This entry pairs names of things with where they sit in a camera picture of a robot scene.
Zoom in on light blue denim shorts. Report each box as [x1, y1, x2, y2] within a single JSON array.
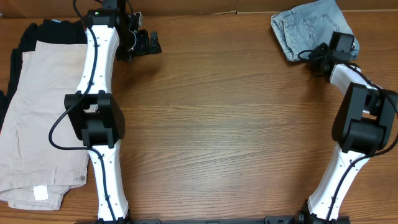
[[271, 0, 353, 62]]

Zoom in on black folded garment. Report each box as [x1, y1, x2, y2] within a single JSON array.
[[1, 20, 87, 152]]

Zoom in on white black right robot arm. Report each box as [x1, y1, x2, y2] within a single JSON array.
[[289, 32, 397, 223]]

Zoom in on beige folded shorts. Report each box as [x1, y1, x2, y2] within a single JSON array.
[[1, 42, 89, 210]]

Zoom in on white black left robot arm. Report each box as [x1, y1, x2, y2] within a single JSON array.
[[62, 0, 162, 223]]

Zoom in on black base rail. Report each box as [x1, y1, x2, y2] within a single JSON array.
[[131, 216, 295, 224]]

